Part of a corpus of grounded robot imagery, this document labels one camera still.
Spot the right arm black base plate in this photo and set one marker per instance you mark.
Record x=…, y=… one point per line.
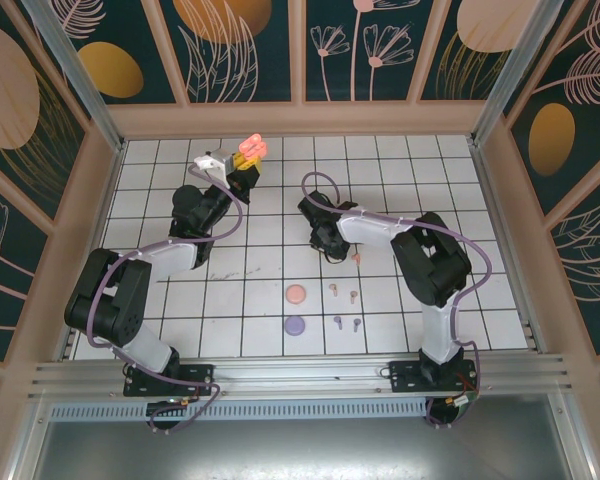
x=405, y=377

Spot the purple round earbud case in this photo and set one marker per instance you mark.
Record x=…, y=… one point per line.
x=295, y=325

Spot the aluminium mounting rail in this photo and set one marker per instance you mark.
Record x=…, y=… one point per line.
x=290, y=375

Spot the small green circuit board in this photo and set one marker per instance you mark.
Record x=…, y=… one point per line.
x=464, y=400

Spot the aluminium corner post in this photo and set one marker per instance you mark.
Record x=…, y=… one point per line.
x=80, y=75
x=507, y=75

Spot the aluminium table side rail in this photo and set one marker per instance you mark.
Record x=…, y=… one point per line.
x=107, y=200
x=490, y=200

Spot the orange rectangular earbud case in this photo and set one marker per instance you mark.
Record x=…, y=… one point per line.
x=252, y=145

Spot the pink round earbud case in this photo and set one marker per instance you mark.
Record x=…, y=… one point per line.
x=296, y=294

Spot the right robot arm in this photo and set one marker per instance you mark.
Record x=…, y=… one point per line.
x=430, y=260

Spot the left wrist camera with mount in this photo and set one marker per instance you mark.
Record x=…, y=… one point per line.
x=212, y=161

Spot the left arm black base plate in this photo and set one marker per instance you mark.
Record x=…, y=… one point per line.
x=200, y=375

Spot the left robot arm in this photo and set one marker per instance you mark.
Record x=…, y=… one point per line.
x=130, y=300

